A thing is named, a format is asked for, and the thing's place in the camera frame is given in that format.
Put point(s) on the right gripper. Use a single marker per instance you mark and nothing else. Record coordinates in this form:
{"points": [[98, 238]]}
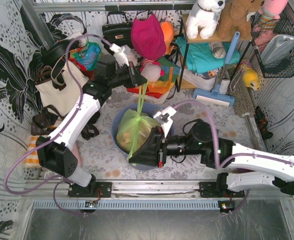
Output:
{"points": [[159, 147]]}

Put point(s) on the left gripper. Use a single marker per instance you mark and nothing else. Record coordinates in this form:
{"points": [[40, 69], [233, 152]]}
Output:
{"points": [[132, 74]]}

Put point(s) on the green trash bag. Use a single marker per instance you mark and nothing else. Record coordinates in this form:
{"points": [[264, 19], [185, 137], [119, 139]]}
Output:
{"points": [[135, 126]]}

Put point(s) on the blue trash bin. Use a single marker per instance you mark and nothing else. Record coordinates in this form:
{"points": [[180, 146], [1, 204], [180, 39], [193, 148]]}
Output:
{"points": [[149, 109]]}

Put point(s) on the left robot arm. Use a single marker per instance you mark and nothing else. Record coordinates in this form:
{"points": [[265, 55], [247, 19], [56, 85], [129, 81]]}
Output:
{"points": [[55, 151]]}

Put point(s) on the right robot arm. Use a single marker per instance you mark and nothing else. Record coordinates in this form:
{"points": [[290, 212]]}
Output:
{"points": [[262, 170]]}

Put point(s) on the rainbow striped bag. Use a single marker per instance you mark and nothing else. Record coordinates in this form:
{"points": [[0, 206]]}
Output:
{"points": [[165, 82]]}

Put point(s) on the magenta cloth bag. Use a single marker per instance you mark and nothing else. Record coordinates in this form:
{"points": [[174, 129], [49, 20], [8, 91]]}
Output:
{"points": [[147, 38]]}

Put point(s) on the cream canvas tote bag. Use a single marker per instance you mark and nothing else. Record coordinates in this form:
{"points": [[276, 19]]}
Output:
{"points": [[65, 96]]}

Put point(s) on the brown patterned bag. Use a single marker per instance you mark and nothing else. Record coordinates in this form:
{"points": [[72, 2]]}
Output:
{"points": [[48, 119]]}

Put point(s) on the pink white plush doll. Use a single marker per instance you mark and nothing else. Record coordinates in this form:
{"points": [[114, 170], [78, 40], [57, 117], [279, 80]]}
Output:
{"points": [[151, 70]]}

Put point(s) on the cream plush lamb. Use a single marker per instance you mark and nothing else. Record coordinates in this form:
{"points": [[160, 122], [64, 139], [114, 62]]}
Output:
{"points": [[131, 57]]}

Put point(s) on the red cloth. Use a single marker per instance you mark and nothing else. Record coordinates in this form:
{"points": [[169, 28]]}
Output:
{"points": [[90, 73]]}

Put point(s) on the black leather handbag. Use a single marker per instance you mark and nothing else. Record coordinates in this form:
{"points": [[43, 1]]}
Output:
{"points": [[118, 33]]}

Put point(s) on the colourful rainbow cloth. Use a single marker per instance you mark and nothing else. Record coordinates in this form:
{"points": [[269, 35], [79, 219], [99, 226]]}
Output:
{"points": [[86, 57]]}

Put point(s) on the wooden shelf rack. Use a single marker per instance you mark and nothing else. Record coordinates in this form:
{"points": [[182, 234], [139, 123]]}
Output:
{"points": [[183, 26]]}

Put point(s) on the teal folded cloth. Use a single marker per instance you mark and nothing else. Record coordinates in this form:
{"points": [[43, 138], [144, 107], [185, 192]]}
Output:
{"points": [[200, 58]]}

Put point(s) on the white plush dog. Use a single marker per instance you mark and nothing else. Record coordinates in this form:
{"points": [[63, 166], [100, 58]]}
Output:
{"points": [[203, 18]]}

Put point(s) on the bristle broom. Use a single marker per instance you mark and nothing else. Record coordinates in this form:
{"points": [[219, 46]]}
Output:
{"points": [[244, 108]]}

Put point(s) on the yellow plush duck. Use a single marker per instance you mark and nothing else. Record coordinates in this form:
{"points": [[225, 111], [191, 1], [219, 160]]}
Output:
{"points": [[249, 76]]}

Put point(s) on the brown teddy bear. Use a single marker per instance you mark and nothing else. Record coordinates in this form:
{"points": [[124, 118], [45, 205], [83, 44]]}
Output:
{"points": [[236, 14]]}

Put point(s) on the orange checkered towel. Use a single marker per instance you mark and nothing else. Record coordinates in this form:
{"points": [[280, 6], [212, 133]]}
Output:
{"points": [[32, 160]]}

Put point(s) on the silver foil pouch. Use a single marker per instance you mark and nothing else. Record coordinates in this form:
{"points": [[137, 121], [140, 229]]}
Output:
{"points": [[277, 49]]}

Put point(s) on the pink plush toy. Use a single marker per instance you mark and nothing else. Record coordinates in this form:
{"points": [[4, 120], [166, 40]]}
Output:
{"points": [[270, 13]]}

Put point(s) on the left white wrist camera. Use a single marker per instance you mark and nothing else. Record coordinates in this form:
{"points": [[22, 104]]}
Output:
{"points": [[120, 54]]}

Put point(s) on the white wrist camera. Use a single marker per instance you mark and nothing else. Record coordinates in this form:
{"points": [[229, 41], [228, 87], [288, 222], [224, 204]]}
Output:
{"points": [[164, 117], [120, 54]]}

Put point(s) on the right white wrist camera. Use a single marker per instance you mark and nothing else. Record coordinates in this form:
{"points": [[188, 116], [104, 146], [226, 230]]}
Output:
{"points": [[164, 117]]}

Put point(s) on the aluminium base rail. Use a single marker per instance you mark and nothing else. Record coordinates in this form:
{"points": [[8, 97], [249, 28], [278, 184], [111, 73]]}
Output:
{"points": [[146, 195]]}

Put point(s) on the black wire basket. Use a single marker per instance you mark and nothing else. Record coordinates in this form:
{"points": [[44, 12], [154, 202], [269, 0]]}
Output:
{"points": [[261, 36]]}

